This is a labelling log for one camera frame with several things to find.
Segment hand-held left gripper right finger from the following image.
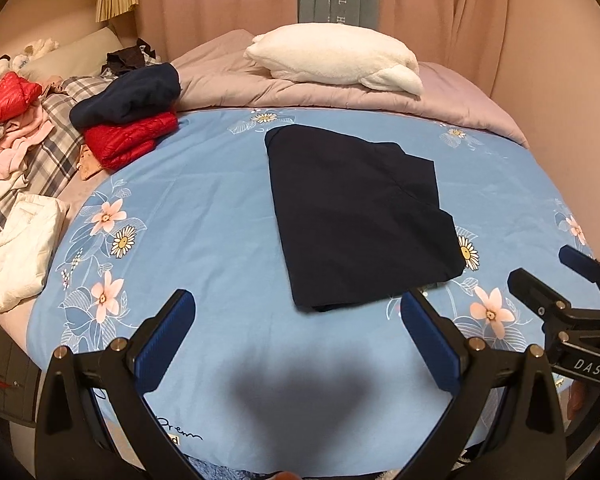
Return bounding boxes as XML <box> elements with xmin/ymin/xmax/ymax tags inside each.
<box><xmin>401</xmin><ymin>288</ymin><xmax>567</xmax><ymax>480</ymax></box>

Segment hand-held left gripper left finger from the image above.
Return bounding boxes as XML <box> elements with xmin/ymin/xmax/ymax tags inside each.
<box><xmin>34</xmin><ymin>288</ymin><xmax>197</xmax><ymax>480</ymax></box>

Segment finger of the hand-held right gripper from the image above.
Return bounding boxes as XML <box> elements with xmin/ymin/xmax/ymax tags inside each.
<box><xmin>507</xmin><ymin>267</ymin><xmax>577</xmax><ymax>333</ymax></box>
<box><xmin>558</xmin><ymin>245</ymin><xmax>600</xmax><ymax>308</ymax></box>

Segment dark navy jacket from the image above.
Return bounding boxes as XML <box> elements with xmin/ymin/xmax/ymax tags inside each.
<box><xmin>264</xmin><ymin>124</ymin><xmax>466</xmax><ymax>313</ymax></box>

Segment pink crumpled clothes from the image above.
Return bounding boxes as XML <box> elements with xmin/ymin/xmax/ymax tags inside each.
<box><xmin>0</xmin><ymin>105</ymin><xmax>56</xmax><ymax>183</ymax></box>

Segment person's right hand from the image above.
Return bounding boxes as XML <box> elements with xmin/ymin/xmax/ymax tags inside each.
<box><xmin>566</xmin><ymin>379</ymin><xmax>600</xmax><ymax>423</ymax></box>

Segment blue floral bedsheet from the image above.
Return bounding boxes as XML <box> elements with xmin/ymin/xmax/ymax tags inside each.
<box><xmin>27</xmin><ymin>107</ymin><xmax>600</xmax><ymax>466</ymax></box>

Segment white folded garment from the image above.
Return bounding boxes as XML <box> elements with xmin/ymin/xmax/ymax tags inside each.
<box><xmin>0</xmin><ymin>192</ymin><xmax>71</xmax><ymax>317</ymax></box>

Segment folded red down jacket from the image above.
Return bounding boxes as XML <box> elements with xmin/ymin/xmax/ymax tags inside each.
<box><xmin>83</xmin><ymin>111</ymin><xmax>179</xmax><ymax>170</ymax></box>

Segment plaid cloth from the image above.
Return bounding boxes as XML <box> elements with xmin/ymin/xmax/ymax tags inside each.
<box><xmin>0</xmin><ymin>75</ymin><xmax>106</xmax><ymax>256</ymax></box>

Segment folded navy garment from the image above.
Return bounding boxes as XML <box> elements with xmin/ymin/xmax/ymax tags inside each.
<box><xmin>69</xmin><ymin>62</ymin><xmax>182</xmax><ymax>130</ymax></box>

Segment pink quilt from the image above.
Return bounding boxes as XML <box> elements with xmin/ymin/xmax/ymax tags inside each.
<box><xmin>170</xmin><ymin>29</ymin><xmax>531</xmax><ymax>148</ymax></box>

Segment black crumpled cloth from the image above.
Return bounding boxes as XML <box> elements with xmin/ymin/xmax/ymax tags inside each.
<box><xmin>101</xmin><ymin>37</ymin><xmax>163</xmax><ymax>78</ymax></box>

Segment crumpled red jacket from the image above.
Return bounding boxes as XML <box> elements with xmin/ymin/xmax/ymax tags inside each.
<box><xmin>0</xmin><ymin>71</ymin><xmax>43</xmax><ymax>133</ymax></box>

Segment cream pillow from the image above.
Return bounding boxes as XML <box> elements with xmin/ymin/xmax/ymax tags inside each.
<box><xmin>22</xmin><ymin>27</ymin><xmax>123</xmax><ymax>86</ymax></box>

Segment white plush blanket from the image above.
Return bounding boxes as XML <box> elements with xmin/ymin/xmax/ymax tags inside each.
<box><xmin>243</xmin><ymin>22</ymin><xmax>425</xmax><ymax>97</ymax></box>

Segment white plush toys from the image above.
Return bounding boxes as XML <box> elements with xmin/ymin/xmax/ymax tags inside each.
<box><xmin>0</xmin><ymin>37</ymin><xmax>61</xmax><ymax>78</ymax></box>

